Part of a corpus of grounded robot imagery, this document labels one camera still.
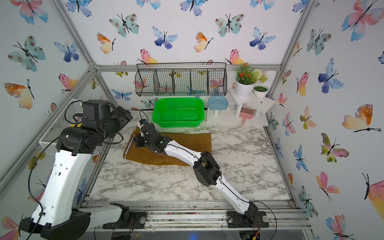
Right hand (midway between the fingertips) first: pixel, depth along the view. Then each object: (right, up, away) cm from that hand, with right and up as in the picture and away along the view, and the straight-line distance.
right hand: (131, 138), depth 84 cm
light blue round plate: (+51, +23, +21) cm, 60 cm away
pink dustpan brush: (+75, +17, +34) cm, 84 cm away
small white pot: (+79, +30, +18) cm, 87 cm away
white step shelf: (+63, +14, +34) cm, 73 cm away
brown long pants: (+38, -4, +15) cm, 41 cm away
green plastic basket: (+21, +18, +38) cm, 48 cm away
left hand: (+6, +11, -19) cm, 23 cm away
